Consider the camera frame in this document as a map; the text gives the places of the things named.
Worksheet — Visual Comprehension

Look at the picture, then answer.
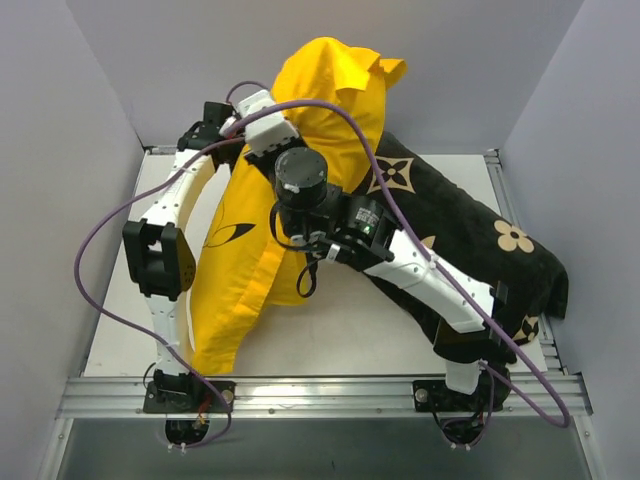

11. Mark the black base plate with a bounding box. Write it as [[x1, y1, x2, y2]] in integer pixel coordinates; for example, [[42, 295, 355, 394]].
[[142, 380, 236, 414], [412, 376, 510, 413]]

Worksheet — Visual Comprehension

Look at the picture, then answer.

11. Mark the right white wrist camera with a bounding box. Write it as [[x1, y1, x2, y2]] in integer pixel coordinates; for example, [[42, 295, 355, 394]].
[[236, 89, 299, 157]]

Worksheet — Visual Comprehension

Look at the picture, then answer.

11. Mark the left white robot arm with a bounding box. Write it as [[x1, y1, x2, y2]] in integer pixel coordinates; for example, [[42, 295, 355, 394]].
[[122, 102, 234, 411]]

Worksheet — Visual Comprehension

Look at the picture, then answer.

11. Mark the aluminium front rail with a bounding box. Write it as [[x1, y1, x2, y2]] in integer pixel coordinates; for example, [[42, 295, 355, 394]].
[[57, 375, 594, 420]]

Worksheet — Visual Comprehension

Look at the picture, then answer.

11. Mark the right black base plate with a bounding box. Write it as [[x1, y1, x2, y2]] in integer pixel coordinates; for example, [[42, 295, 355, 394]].
[[412, 376, 510, 413]]

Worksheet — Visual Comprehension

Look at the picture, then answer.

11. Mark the yellow printed pillowcase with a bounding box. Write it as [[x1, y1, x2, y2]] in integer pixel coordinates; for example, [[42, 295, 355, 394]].
[[191, 35, 409, 376]]

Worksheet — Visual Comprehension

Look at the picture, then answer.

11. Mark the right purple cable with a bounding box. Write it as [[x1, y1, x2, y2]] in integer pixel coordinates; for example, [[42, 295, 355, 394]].
[[219, 98, 572, 429]]

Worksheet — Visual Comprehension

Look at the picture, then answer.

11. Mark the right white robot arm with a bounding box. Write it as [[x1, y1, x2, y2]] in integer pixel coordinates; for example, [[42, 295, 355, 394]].
[[246, 144, 497, 409]]

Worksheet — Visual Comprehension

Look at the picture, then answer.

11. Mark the black floral plush pillow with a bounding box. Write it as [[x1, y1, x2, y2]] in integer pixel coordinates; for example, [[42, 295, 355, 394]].
[[330, 131, 569, 370]]

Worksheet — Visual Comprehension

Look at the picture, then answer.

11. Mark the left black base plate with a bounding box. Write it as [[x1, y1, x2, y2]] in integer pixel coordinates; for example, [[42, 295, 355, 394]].
[[142, 380, 236, 414]]

